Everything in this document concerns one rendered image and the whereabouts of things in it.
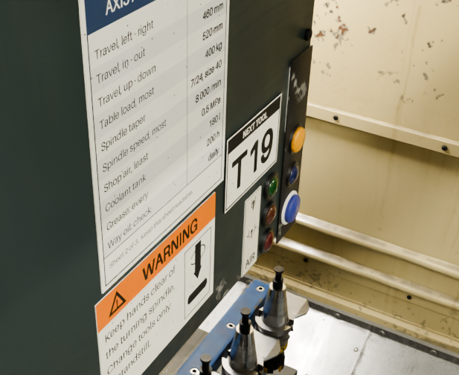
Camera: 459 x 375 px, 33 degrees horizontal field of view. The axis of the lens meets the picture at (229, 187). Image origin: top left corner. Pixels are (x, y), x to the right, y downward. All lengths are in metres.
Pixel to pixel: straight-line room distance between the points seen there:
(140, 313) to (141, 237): 0.07
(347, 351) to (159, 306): 1.23
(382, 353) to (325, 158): 0.47
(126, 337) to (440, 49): 0.99
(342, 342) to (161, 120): 1.35
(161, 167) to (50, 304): 0.12
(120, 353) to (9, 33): 0.27
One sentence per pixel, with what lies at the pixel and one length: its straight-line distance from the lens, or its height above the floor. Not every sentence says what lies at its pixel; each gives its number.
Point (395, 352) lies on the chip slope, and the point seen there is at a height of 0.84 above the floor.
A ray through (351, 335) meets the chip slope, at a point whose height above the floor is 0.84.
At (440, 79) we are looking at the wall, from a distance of 1.45.
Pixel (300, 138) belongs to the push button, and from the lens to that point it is 0.73.
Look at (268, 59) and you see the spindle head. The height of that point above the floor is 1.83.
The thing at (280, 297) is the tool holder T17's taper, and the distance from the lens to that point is 1.21.
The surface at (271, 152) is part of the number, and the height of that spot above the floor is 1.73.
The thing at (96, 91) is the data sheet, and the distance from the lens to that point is 0.43.
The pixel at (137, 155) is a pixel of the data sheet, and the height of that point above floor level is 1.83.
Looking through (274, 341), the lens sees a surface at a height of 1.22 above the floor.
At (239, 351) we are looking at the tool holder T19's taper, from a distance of 1.15.
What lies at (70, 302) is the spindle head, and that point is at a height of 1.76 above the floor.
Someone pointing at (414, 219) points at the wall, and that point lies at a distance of 1.61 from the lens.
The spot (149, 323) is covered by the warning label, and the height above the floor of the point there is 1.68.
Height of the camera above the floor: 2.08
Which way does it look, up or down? 33 degrees down
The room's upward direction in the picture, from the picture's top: 2 degrees clockwise
